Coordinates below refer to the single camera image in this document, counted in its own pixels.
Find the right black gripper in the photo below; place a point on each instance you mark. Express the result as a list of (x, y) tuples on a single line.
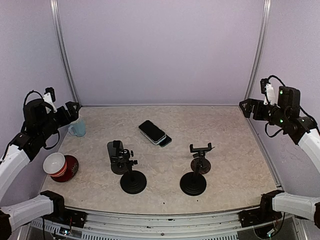
[(258, 115)]

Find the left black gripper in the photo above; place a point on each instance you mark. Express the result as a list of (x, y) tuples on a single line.
[(67, 119)]

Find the plate phone stand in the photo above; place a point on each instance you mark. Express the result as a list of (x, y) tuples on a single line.
[(204, 167), (117, 165)]

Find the blue case phone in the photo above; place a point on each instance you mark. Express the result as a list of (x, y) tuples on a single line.
[(165, 142)]

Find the black clamp phone stand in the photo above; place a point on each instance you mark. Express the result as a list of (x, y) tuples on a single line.
[(193, 183), (133, 181)]

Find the clear case phone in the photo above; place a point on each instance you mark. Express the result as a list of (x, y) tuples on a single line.
[(153, 142)]

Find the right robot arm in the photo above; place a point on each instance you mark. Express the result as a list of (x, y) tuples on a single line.
[(304, 132)]

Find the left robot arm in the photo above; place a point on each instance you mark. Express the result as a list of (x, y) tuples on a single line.
[(20, 151)]

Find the top black phone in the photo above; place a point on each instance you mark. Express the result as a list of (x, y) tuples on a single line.
[(149, 128)]

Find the light blue mug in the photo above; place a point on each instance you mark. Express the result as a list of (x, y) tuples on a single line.
[(77, 128)]

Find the dark red saucer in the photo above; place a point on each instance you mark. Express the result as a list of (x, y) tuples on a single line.
[(72, 166)]

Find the white and red bowl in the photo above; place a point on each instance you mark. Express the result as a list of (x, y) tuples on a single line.
[(55, 164)]

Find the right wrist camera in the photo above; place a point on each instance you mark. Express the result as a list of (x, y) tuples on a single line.
[(268, 90)]

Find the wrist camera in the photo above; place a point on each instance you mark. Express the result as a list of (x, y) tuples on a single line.
[(49, 99), (268, 90)]

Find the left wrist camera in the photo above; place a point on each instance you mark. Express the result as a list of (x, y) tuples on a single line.
[(49, 99)]

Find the right aluminium frame post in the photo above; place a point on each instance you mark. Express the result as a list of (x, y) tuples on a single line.
[(260, 46)]

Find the aluminium frame post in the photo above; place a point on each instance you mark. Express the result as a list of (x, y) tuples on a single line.
[(260, 46), (62, 49)]

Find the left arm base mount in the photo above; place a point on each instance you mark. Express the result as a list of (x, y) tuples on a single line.
[(70, 217)]

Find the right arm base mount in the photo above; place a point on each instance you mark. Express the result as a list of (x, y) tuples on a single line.
[(253, 217)]

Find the left aluminium frame post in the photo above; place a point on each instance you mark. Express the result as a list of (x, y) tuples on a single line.
[(62, 49)]

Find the front aluminium rail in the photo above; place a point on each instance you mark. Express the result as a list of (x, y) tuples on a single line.
[(99, 225)]

